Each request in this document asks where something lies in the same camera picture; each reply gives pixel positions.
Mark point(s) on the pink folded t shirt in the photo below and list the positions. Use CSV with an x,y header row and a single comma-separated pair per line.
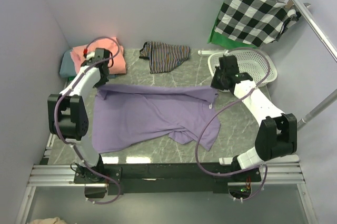
x,y
77,52

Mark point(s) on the grey-blue folded t shirt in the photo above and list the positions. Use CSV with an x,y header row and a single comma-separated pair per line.
x,y
67,68

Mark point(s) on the beige cloth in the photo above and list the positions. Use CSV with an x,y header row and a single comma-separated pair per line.
x,y
55,220

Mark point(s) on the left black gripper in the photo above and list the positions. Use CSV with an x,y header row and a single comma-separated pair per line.
x,y
104,69

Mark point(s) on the black white checkered cloth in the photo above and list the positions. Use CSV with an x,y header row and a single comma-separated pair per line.
x,y
255,22

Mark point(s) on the aluminium rail frame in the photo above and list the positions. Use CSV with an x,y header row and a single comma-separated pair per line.
x,y
284,199

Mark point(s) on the green hanging cloth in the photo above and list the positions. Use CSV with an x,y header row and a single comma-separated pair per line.
x,y
218,39

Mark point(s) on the silver metal rack pole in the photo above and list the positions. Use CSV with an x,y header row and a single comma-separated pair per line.
x,y
315,28

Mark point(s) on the silver diagonal rack pole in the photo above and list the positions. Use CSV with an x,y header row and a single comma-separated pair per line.
x,y
317,110

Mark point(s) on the black base beam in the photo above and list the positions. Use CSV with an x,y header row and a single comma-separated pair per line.
x,y
156,178

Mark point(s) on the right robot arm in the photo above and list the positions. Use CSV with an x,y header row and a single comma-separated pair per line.
x,y
277,134

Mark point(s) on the white rack foot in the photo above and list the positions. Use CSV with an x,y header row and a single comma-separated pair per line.
x,y
209,52

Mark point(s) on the black white striped shirt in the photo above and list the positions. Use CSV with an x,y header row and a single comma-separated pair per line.
x,y
163,57

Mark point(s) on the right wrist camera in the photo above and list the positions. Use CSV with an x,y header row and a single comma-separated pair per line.
x,y
222,54

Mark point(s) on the white plastic laundry basket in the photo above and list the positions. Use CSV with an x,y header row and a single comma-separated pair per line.
x,y
254,62

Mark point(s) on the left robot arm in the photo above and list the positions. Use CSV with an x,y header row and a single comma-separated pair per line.
x,y
67,117

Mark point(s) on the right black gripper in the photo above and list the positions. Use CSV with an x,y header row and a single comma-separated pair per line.
x,y
219,83

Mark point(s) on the purple t shirt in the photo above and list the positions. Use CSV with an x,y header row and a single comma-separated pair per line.
x,y
124,115

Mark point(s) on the green folded t shirt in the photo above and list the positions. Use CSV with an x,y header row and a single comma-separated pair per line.
x,y
71,78

